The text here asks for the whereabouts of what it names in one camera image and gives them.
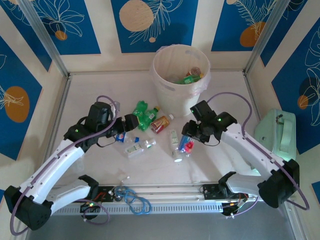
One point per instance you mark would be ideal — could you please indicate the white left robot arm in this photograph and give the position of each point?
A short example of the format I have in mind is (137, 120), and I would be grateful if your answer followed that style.
(55, 162)

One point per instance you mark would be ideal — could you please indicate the red yellow label bottle white cap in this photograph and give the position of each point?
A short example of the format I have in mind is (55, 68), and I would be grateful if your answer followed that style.
(160, 123)

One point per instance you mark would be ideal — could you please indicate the Pepsi bottle blue cap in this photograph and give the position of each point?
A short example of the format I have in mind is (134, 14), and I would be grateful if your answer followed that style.
(120, 137)

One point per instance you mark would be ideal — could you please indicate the aluminium front frame rail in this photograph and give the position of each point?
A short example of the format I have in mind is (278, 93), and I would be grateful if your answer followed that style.
(175, 190)

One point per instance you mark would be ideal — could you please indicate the brown label bottle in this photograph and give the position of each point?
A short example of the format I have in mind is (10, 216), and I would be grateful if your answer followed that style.
(194, 70)

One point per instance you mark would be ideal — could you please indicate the clear bottle green cap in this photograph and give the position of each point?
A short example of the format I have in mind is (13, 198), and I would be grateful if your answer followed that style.
(136, 149)

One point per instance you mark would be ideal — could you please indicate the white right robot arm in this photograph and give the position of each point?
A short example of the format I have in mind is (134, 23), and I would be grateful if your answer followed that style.
(250, 147)

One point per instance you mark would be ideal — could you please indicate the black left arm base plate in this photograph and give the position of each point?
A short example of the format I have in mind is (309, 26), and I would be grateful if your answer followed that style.
(106, 190)

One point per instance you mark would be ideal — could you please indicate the grey metal panel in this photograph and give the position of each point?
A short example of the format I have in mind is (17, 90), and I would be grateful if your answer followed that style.
(175, 227)

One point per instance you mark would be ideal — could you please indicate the aluminium side rail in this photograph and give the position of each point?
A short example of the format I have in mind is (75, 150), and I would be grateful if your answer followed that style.
(252, 85)
(60, 105)

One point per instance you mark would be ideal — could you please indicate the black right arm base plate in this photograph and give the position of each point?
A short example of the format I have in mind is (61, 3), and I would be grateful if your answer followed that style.
(210, 192)

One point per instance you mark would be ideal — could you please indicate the aluminium frame post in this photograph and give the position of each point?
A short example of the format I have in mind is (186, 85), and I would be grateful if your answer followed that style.
(265, 37)
(46, 40)

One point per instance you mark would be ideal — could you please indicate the cream round waste bin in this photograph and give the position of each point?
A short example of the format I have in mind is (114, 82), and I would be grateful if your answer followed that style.
(172, 100)

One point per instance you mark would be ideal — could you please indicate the mint green zipper case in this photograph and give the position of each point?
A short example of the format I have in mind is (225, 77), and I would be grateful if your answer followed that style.
(275, 130)

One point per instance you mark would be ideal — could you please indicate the blue red label bottle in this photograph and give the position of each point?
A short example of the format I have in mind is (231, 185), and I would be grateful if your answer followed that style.
(187, 147)

